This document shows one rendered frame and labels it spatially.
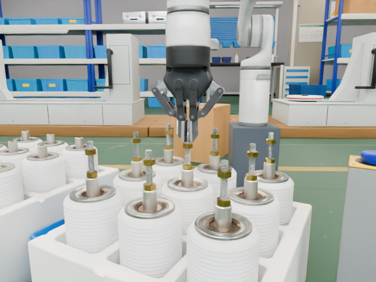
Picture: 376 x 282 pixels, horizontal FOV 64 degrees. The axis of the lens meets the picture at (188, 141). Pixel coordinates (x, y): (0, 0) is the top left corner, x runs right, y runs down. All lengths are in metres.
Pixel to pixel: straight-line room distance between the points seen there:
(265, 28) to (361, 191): 0.57
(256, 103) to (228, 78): 7.87
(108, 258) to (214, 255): 0.19
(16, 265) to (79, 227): 0.28
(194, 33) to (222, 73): 8.30
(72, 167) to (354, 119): 2.27
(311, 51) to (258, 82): 6.03
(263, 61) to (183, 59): 0.48
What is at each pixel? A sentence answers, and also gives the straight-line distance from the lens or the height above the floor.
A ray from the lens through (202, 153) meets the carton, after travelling 1.63.
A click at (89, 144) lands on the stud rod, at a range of 0.51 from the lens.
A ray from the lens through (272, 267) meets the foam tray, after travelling 0.48.
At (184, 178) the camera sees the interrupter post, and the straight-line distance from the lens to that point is 0.55.
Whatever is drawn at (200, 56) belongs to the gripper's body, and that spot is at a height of 0.48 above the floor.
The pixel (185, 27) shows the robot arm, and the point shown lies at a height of 0.52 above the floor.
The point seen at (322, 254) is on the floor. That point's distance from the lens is 0.90.
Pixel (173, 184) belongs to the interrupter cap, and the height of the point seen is 0.25.
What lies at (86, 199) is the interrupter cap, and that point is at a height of 0.25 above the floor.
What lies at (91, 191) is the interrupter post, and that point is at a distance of 0.53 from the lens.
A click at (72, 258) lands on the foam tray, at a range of 0.51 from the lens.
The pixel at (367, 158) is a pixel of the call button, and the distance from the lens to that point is 0.53.
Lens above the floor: 0.44
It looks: 11 degrees down
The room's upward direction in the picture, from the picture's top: straight up
